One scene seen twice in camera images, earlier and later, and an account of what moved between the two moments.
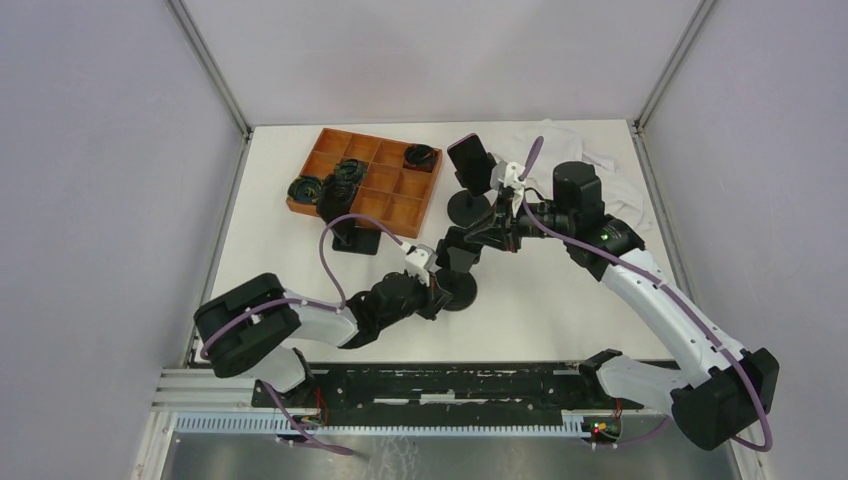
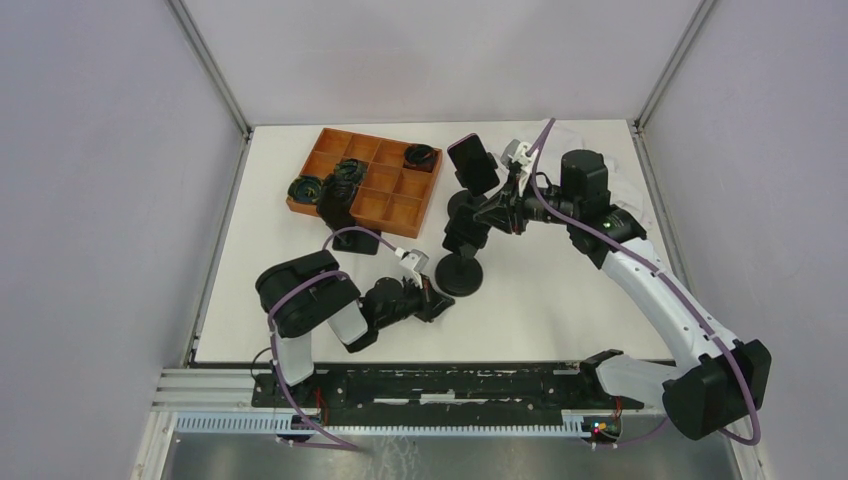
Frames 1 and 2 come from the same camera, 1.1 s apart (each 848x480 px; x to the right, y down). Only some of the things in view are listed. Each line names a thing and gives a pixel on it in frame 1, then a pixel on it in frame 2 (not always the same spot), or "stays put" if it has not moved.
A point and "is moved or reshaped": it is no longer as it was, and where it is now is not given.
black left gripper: x=435 y=299 stays put
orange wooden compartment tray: x=393 y=194 stays put
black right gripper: x=503 y=232 to x=508 y=213
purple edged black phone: x=472 y=164 stays put
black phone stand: x=462 y=287 is moved or reshaped
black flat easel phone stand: x=348 y=236 stays put
